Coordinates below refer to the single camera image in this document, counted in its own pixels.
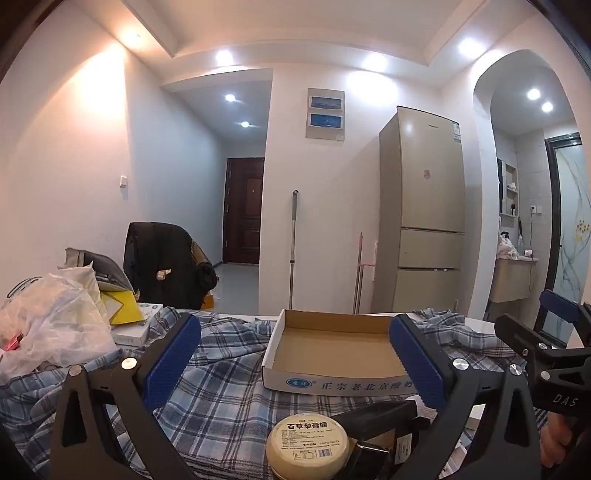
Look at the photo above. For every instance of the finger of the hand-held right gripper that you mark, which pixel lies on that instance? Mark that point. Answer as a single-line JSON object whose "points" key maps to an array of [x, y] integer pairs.
{"points": [[519, 336], [559, 307]]}

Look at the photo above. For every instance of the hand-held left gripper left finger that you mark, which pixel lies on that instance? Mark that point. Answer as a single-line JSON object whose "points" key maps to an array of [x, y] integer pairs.
{"points": [[170, 362]]}

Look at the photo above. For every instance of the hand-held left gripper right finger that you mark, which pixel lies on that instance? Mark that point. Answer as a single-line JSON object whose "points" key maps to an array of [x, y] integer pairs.
{"points": [[418, 367]]}

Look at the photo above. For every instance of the cardboard box tray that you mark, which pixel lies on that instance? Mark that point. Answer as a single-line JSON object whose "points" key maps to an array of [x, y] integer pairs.
{"points": [[332, 350]]}

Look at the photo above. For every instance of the round cream tin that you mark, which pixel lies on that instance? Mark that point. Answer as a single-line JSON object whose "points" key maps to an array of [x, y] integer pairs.
{"points": [[307, 443]]}

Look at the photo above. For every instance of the person's right hand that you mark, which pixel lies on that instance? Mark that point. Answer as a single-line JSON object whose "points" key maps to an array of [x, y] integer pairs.
{"points": [[556, 441]]}

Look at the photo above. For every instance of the white flat box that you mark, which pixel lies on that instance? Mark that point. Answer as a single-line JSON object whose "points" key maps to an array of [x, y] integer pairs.
{"points": [[138, 330]]}

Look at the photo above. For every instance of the beige sink cabinet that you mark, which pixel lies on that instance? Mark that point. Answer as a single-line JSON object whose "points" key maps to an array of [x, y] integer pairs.
{"points": [[512, 279]]}

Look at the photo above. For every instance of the blue plaid shirt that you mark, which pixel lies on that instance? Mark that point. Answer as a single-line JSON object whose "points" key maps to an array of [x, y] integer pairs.
{"points": [[221, 392]]}

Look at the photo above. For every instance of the black rectangular box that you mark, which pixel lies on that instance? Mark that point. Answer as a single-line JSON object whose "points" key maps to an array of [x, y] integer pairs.
{"points": [[374, 417]]}

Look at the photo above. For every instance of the yellow paper envelope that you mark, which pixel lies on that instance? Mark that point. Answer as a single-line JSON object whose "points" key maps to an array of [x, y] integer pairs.
{"points": [[122, 310]]}

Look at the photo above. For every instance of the orange floor box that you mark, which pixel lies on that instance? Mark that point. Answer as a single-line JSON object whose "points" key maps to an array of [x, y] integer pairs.
{"points": [[209, 301]]}

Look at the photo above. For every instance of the white crumpled cloth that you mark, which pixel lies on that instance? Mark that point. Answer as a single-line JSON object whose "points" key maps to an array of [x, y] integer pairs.
{"points": [[507, 247]]}

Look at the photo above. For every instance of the patterned glass door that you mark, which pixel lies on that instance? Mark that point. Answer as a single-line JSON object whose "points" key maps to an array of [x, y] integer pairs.
{"points": [[570, 207]]}

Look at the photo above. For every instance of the black glossy case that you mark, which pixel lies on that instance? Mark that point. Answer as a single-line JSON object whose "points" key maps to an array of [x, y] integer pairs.
{"points": [[369, 459]]}

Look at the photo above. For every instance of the grey bag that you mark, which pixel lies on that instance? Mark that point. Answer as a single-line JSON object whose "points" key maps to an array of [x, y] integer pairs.
{"points": [[111, 276]]}

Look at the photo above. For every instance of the black jacket on chair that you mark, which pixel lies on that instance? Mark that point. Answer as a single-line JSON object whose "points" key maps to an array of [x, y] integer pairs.
{"points": [[159, 256]]}

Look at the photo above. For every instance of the grey striped cloth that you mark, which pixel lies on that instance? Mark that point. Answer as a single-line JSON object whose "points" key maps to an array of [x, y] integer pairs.
{"points": [[217, 461]]}

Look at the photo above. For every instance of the white plastic bag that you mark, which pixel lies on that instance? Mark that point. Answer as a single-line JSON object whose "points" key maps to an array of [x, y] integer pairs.
{"points": [[55, 318]]}

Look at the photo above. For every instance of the beige refrigerator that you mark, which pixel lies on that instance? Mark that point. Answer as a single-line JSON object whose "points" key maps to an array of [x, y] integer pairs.
{"points": [[429, 207]]}

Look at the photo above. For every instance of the dark brown door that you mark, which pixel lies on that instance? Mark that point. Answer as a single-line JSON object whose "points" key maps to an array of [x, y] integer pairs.
{"points": [[244, 207]]}

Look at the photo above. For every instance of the wall shelf niche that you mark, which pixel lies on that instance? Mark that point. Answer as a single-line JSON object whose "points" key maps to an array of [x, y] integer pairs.
{"points": [[509, 189]]}

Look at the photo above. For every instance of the wall electrical panel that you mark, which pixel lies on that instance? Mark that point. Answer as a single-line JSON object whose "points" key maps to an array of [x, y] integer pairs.
{"points": [[325, 113]]}

